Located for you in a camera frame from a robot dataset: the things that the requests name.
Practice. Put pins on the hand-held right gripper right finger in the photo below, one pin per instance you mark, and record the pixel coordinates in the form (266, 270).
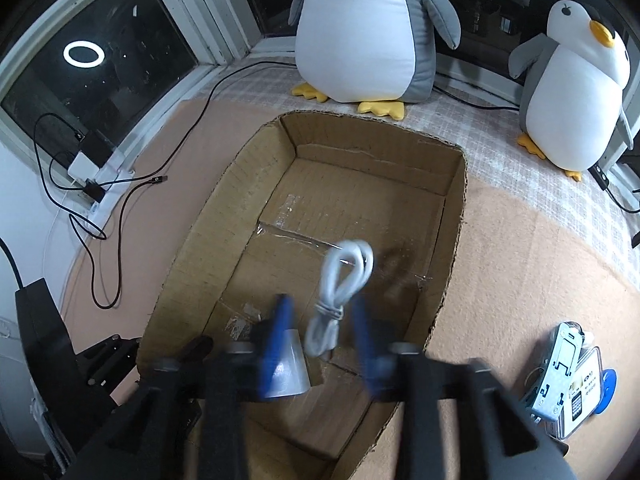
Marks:
(362, 342)

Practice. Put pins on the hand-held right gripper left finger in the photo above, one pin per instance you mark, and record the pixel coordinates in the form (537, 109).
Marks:
(280, 342)

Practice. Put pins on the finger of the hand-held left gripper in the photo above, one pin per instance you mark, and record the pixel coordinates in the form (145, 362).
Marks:
(110, 360)

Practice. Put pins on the cardboard box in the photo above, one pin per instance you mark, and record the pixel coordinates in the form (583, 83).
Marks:
(325, 200)

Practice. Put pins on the blue round disc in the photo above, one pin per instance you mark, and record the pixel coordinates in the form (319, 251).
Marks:
(607, 385)

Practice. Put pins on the small black plug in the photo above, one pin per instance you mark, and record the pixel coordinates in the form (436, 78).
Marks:
(95, 191)

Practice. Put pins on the white charger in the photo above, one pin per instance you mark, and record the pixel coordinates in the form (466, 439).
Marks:
(82, 167)

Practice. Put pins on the white power strip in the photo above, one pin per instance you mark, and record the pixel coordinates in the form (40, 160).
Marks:
(120, 165)

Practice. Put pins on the black charger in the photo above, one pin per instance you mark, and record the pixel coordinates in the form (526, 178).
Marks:
(97, 149)

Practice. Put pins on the small black device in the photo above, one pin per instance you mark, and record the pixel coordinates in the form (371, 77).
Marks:
(598, 175)

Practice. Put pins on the flat black object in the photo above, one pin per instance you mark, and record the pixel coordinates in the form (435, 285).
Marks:
(636, 240)

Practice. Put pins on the large grey penguin plush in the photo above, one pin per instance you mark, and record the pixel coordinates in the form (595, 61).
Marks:
(350, 35)

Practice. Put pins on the small grey penguin plush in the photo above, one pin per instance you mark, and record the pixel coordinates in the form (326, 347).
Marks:
(565, 100)

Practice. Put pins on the white window frame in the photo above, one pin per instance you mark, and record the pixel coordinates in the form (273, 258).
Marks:
(210, 25)
(617, 150)

